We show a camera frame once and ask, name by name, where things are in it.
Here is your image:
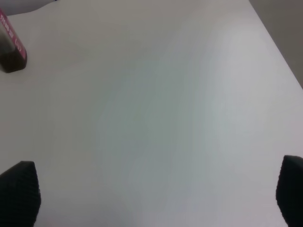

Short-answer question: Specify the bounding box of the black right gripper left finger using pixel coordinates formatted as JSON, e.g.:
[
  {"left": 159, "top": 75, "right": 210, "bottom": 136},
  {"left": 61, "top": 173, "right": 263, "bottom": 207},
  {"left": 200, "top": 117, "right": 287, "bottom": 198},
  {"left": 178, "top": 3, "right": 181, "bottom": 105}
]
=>
[{"left": 0, "top": 161, "right": 41, "bottom": 227}]

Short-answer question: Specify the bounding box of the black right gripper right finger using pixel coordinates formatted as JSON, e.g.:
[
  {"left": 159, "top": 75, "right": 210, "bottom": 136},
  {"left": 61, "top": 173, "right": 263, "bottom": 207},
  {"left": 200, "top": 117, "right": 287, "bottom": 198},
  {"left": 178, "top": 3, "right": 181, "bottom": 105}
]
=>
[{"left": 276, "top": 155, "right": 303, "bottom": 227}]

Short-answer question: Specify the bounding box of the clear plastic drink bottle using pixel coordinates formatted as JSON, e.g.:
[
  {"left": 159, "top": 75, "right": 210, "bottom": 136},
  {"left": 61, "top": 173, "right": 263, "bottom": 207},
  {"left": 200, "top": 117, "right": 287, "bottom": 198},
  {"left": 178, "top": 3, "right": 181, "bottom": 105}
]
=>
[{"left": 0, "top": 10, "right": 27, "bottom": 73}]

